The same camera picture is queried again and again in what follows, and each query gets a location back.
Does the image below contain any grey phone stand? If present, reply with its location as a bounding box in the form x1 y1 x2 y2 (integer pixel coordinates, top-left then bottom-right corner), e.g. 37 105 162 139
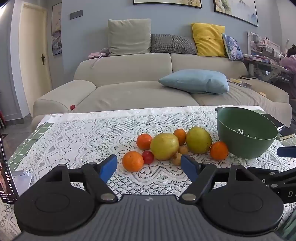
13 170 33 197

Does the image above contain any cluttered desk shelf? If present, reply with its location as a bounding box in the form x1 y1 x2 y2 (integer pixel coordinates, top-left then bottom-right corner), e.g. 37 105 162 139
247 31 281 63

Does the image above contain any framed landscape painting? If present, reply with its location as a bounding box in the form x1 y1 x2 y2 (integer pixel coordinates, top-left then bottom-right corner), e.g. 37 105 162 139
133 0 202 9

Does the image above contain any white study desk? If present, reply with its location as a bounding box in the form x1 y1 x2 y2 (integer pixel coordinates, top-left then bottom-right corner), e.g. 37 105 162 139
243 56 294 81

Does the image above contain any framed mountain painting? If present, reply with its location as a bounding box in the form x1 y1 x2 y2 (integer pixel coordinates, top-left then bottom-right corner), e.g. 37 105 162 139
213 0 259 27

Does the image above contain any black notebook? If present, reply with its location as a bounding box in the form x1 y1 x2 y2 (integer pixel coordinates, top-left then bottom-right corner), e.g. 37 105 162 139
253 109 286 132

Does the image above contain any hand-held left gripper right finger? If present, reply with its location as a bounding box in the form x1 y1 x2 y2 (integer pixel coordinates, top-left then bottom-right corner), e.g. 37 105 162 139
179 154 252 202

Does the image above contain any cream door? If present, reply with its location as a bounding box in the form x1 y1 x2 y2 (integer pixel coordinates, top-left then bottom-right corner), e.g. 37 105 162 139
18 4 52 116

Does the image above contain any green cutting mat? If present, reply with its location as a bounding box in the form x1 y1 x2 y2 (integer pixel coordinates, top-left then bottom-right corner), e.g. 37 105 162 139
7 122 55 172

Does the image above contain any white cable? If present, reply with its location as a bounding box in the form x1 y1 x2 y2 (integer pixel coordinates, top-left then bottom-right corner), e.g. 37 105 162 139
91 54 103 69

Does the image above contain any white lace tablecloth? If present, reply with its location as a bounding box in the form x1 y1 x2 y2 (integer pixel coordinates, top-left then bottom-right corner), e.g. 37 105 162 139
0 105 296 241

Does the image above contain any grey checked cushion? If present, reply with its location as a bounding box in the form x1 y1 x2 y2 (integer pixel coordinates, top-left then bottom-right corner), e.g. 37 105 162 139
151 34 198 55

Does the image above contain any orange mandarin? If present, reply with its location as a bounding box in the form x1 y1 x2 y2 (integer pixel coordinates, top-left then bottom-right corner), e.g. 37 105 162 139
136 133 153 151
173 128 187 146
210 141 229 161
122 151 144 172

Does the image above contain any dark book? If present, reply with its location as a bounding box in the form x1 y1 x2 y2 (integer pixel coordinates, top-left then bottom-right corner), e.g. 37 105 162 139
279 126 296 142

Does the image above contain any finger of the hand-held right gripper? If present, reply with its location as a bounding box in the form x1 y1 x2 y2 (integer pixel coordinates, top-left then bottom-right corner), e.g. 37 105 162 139
247 167 296 188
277 146 296 158

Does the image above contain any light blue cushion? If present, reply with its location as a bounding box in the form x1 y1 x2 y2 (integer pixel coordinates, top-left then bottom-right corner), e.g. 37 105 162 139
158 69 229 94

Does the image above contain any yellow cushion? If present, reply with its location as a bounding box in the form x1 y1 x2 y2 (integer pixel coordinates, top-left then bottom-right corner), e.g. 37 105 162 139
191 23 228 57

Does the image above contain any narrow framed painting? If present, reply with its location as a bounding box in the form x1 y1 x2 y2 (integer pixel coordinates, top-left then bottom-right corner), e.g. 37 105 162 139
51 2 62 56

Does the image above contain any green strainer bowl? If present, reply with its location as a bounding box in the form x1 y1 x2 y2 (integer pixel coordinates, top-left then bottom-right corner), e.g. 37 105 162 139
215 106 282 159

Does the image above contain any blue floral cushion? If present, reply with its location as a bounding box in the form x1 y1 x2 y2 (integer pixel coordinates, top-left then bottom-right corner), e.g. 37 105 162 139
221 33 244 61

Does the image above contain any beige cushion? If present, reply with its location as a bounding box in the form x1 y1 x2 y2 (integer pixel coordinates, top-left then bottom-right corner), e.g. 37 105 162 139
108 19 152 57

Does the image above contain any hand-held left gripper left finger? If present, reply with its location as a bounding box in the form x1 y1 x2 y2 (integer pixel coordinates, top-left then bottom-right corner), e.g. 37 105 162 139
47 154 118 203

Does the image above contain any large yellow lemon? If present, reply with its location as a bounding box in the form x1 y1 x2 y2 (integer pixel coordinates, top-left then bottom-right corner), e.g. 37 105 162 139
150 133 180 161
186 126 212 154

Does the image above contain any beige sofa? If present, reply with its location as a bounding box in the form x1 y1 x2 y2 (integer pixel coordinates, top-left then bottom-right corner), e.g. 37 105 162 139
31 52 292 130

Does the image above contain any stack of books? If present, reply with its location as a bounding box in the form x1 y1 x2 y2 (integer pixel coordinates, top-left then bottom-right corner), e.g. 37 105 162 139
228 78 253 88

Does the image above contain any red cherry tomato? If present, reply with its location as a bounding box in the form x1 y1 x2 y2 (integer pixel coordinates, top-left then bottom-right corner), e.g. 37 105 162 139
142 150 154 164

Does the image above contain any smartphone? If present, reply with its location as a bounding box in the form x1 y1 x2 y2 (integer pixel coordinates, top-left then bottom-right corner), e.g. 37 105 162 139
0 133 19 204

